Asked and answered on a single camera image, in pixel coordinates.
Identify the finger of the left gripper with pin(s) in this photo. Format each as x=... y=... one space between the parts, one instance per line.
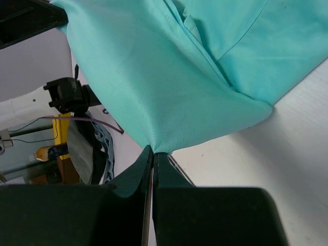
x=23 y=19

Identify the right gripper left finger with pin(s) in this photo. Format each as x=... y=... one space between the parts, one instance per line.
x=116 y=213

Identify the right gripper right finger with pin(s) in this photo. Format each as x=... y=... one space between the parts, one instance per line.
x=184 y=214

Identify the teal t-shirt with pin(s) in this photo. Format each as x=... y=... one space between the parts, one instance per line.
x=175 y=74

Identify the grey and blue cloth pile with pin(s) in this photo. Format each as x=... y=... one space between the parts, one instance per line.
x=91 y=151

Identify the yellow post in background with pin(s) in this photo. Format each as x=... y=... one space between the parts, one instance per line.
x=60 y=130

